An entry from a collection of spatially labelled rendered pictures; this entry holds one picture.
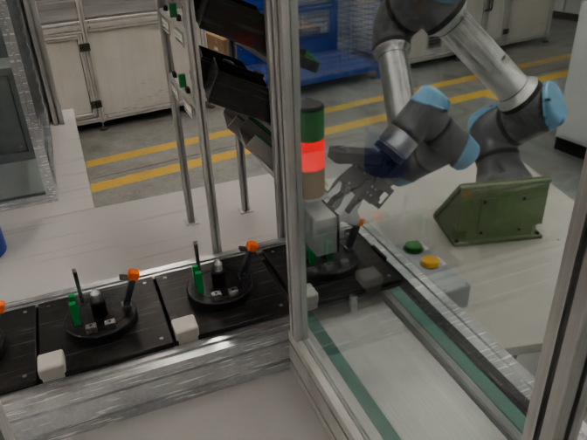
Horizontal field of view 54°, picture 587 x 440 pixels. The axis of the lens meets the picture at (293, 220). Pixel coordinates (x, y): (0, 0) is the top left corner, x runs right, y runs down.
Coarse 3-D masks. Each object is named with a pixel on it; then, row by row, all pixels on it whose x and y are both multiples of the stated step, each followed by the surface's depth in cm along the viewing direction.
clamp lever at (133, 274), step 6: (132, 270) 114; (138, 270) 115; (120, 276) 113; (126, 276) 114; (132, 276) 113; (138, 276) 114; (132, 282) 114; (126, 288) 116; (132, 288) 115; (126, 294) 115; (126, 300) 115
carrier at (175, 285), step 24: (216, 264) 120; (240, 264) 133; (168, 288) 126; (192, 288) 122; (216, 288) 121; (240, 288) 121; (264, 288) 124; (168, 312) 118; (192, 312) 118; (216, 312) 118; (240, 312) 117; (264, 312) 117; (288, 312) 118; (192, 336) 111
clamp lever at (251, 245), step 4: (248, 240) 122; (248, 244) 121; (252, 244) 121; (256, 244) 121; (240, 248) 120; (244, 248) 121; (248, 248) 121; (252, 248) 121; (256, 248) 121; (248, 252) 121; (252, 252) 122; (248, 256) 122; (244, 260) 123; (248, 260) 122; (244, 264) 123; (248, 264) 123; (240, 268) 124; (244, 268) 123; (240, 272) 124; (244, 272) 123
